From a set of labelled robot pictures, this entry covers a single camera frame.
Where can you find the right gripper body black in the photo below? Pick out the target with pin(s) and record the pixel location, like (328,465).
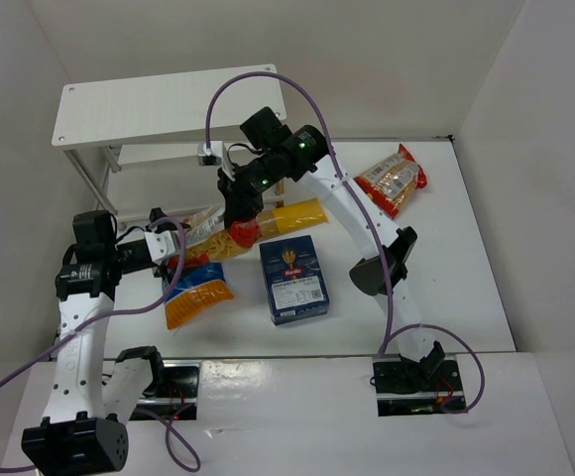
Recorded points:
(241,207)

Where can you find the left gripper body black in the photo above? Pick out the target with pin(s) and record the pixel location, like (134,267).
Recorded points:
(159,218)

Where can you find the red fusilli bag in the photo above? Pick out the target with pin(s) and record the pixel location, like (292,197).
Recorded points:
(209,240)
(391,182)

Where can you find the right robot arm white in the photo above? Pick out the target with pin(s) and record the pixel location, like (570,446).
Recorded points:
(381,273)

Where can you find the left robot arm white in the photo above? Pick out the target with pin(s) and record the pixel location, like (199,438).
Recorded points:
(83,430)

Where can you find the yellow spaghetti bag near shelf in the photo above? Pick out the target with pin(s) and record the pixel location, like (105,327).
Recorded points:
(290,218)

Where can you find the blue orange pasta bag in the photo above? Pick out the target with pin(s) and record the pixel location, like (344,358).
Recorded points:
(197,290)

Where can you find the white two-tier metal shelf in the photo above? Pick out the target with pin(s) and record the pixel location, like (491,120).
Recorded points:
(136,141)

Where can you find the blue Barilla pasta box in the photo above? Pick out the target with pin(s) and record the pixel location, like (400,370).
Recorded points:
(294,282)

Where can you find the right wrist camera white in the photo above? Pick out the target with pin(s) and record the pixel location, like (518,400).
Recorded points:
(216,155)

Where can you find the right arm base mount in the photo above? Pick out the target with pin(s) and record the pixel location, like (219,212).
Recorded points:
(400,394)

